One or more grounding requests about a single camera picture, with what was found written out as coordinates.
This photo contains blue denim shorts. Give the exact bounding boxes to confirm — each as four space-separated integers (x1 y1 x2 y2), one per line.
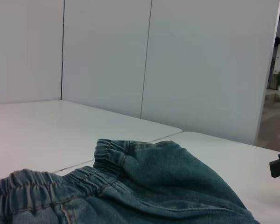
0 138 262 224

